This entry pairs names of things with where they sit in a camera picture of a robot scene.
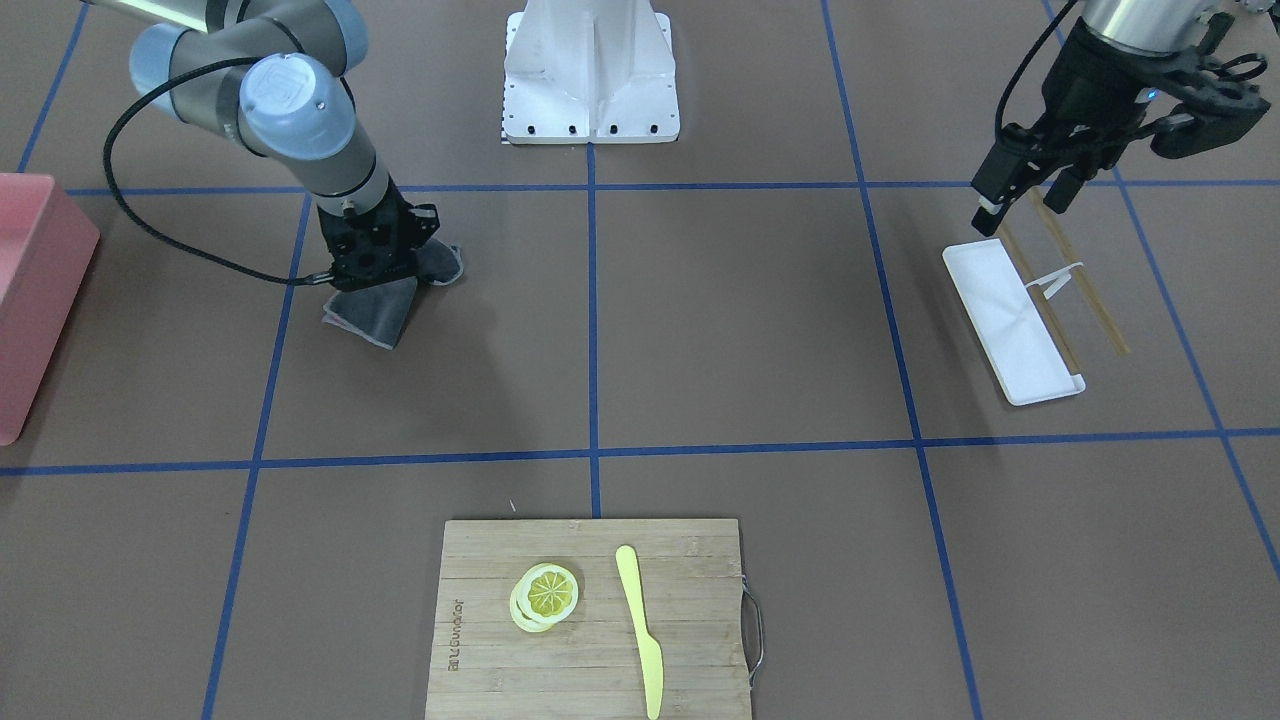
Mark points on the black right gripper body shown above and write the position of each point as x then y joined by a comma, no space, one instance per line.
352,246

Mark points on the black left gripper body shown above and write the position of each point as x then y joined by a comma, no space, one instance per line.
1083,88

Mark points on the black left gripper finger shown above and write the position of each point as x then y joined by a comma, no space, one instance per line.
1007,172
1065,186

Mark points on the grey pink cleaning cloth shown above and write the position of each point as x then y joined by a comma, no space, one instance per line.
379,314

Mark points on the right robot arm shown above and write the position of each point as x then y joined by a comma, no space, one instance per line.
270,76

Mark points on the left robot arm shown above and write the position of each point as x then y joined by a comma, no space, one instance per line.
1147,28

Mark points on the wooden rack rod outer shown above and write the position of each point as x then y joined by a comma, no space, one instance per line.
1079,274

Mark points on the wooden rack rod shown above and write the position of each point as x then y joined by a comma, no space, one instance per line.
1040,305
1079,274

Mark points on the wooden rack rod inner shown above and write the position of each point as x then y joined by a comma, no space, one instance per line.
1040,305

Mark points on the white towel rack tray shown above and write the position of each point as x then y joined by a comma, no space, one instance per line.
1014,333

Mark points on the pink plastic bin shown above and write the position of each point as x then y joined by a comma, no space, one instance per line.
47,243

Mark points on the yellow lemon slice toy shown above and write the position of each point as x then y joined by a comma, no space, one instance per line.
543,597

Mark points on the bamboo cutting board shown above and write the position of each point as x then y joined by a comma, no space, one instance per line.
587,666

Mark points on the yellow plastic knife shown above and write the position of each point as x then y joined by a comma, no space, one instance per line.
650,652

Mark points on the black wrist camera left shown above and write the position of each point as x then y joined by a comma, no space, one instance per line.
1218,101

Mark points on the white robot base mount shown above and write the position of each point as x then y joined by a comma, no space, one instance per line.
589,72

